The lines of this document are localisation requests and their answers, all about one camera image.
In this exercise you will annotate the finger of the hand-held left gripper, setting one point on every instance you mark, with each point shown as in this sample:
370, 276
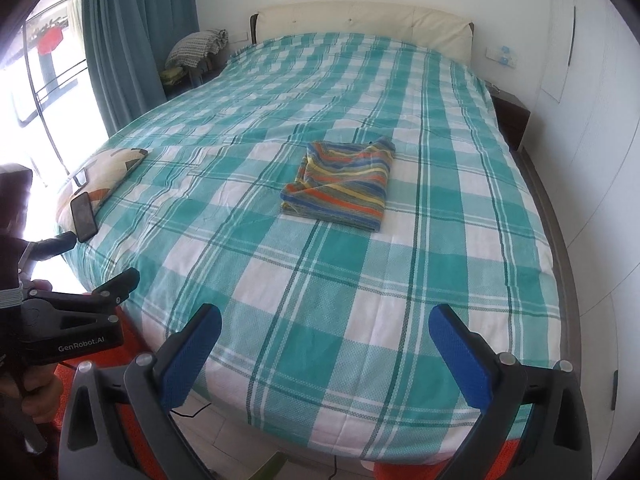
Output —
120, 285
55, 246

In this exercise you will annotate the cream padded headboard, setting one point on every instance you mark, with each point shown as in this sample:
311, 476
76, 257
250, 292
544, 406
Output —
360, 22

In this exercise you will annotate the white wall socket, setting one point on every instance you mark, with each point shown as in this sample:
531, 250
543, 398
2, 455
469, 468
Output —
501, 56

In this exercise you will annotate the black window railing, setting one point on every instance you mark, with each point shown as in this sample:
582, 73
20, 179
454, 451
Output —
45, 90

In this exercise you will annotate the person's left hand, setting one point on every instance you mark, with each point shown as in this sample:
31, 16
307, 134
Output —
45, 390

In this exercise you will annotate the orange rug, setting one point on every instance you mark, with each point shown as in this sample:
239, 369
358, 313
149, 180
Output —
145, 332

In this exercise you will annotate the dark wooden nightstand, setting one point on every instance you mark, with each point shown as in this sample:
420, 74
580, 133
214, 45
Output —
512, 120
200, 79

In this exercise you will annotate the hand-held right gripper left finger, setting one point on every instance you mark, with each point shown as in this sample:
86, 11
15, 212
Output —
192, 355

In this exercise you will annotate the black smartphone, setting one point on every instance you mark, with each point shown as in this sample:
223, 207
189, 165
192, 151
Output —
84, 216

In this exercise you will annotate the dark wooden bed frame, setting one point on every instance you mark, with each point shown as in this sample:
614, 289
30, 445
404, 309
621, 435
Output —
560, 270

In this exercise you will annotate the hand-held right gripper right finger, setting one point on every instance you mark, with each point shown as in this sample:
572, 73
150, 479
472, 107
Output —
465, 360

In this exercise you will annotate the white wardrobe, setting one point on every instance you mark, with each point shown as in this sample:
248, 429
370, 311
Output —
590, 185

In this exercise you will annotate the patterned cushion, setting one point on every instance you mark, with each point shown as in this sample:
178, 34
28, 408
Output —
112, 170

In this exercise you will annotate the green folded cloth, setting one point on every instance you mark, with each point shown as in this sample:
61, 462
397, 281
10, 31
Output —
172, 76

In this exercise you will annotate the green checked bedspread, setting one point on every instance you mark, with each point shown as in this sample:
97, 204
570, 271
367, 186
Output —
300, 310

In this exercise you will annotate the striped knit sweater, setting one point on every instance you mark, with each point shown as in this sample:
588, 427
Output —
340, 190

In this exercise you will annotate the folded patterned blanket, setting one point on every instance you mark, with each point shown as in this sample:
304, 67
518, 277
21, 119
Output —
197, 45

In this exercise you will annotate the teal curtain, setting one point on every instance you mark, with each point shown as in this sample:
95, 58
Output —
130, 35

